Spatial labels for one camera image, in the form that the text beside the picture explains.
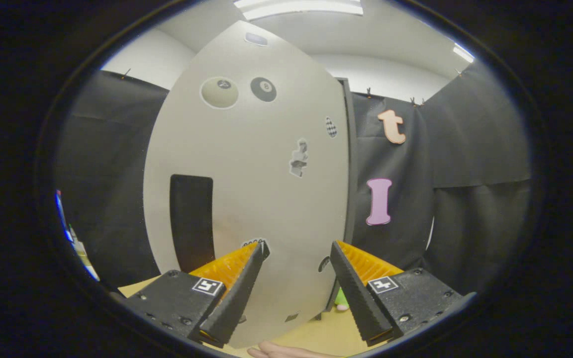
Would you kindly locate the small ceiling light panel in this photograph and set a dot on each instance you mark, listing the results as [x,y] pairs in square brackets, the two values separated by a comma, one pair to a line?
[464,52]

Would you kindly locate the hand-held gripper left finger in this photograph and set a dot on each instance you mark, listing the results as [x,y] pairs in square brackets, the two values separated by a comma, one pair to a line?
[239,293]

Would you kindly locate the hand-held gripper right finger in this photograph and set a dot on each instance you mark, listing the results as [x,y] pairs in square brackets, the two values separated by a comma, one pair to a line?
[356,293]

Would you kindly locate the long ceiling light panel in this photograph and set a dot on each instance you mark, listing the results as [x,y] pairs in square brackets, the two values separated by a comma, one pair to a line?
[301,7]

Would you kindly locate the small green object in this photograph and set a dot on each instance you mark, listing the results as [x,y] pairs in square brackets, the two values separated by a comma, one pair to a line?
[341,300]

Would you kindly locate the black backdrop cloth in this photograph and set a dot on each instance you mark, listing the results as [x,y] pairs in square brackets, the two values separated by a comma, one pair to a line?
[465,149]

